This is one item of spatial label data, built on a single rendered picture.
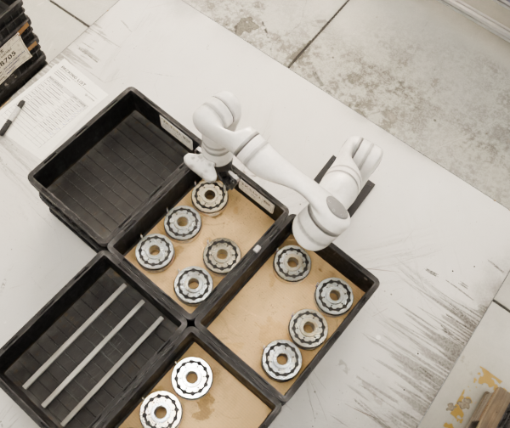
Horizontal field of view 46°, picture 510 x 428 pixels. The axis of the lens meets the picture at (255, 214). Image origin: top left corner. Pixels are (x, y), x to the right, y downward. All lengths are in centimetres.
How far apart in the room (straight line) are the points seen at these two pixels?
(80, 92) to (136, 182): 46
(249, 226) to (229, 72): 63
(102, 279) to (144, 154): 39
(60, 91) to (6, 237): 52
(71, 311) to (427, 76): 212
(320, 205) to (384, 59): 198
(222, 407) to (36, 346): 50
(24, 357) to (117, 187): 52
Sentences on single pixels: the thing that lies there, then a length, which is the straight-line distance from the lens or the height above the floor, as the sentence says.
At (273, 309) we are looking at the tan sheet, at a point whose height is 83.
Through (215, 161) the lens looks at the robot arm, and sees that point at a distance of 139.
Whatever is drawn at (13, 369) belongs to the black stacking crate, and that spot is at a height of 83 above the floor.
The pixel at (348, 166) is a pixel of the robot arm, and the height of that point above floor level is 114.
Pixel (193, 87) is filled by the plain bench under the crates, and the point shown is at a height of 70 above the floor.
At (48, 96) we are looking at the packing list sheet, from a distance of 212.
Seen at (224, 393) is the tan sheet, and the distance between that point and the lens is 158.
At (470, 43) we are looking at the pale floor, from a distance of 334.
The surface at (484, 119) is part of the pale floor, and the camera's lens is 310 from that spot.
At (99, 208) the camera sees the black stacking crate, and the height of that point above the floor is 83.
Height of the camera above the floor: 240
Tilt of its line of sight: 67 degrees down
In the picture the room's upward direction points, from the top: 8 degrees clockwise
